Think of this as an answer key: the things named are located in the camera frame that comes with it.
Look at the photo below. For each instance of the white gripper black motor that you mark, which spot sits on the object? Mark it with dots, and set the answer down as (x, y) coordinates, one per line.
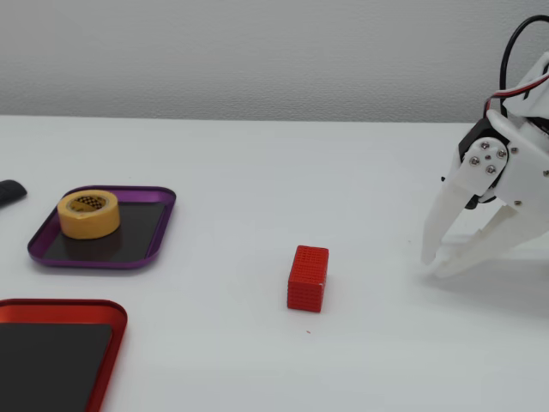
(484, 160)

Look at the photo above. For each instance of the yellow masking tape roll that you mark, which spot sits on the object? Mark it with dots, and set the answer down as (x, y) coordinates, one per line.
(88, 223)

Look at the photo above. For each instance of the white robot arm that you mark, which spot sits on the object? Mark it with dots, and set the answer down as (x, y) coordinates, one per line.
(536, 86)

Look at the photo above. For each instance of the purple metal dish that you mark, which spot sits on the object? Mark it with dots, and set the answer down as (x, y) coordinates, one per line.
(141, 240)

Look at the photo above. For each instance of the red metal dish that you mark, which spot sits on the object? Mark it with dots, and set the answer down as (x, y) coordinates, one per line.
(56, 311)

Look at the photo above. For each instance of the red ribbed plastic block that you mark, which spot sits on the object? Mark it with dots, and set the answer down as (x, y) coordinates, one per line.
(306, 279)

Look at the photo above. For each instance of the black rounded device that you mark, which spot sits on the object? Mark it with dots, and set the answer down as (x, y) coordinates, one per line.
(10, 192)

